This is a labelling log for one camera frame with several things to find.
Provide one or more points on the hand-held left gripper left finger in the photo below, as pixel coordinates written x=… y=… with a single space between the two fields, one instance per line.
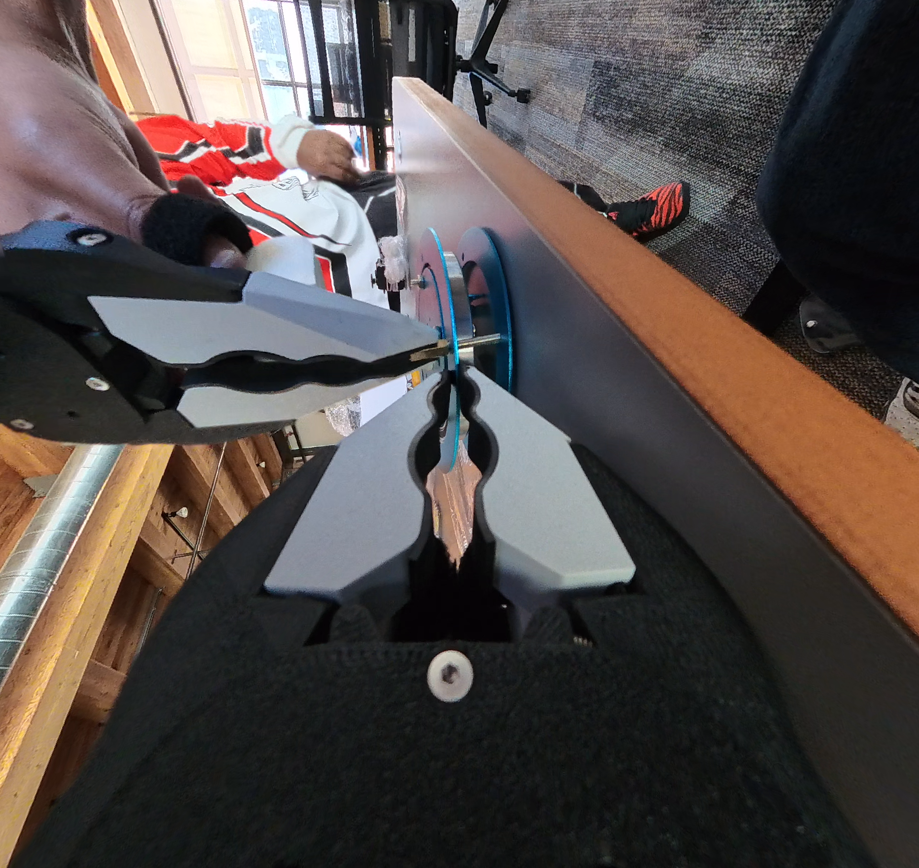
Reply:
x=352 y=516

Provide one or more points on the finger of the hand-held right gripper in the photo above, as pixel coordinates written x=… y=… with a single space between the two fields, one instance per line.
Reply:
x=273 y=401
x=287 y=322

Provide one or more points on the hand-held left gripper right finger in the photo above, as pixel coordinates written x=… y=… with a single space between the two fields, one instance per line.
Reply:
x=553 y=509

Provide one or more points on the brass standoff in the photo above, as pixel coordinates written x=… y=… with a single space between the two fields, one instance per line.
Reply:
x=431 y=351

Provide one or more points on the blue round metal turntable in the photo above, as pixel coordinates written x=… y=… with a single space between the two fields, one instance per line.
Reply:
x=495 y=286

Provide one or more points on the person's right forearm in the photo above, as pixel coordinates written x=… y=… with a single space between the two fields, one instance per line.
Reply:
x=57 y=93

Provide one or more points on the grey desk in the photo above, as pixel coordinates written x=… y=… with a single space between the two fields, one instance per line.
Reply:
x=610 y=416

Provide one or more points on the person's right hand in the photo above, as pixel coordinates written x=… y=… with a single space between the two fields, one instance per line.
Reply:
x=179 y=186

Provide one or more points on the clear plastic bag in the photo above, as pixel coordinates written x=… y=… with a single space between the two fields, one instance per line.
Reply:
x=454 y=502

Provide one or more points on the clear bag of white parts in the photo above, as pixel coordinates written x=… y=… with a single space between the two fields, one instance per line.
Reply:
x=393 y=261

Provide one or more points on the paned window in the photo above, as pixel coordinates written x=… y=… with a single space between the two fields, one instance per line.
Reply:
x=215 y=50

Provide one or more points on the person's sneaker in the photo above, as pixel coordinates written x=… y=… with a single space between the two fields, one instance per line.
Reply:
x=904 y=412

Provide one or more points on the person's blue jeans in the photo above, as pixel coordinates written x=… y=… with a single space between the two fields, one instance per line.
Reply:
x=847 y=164

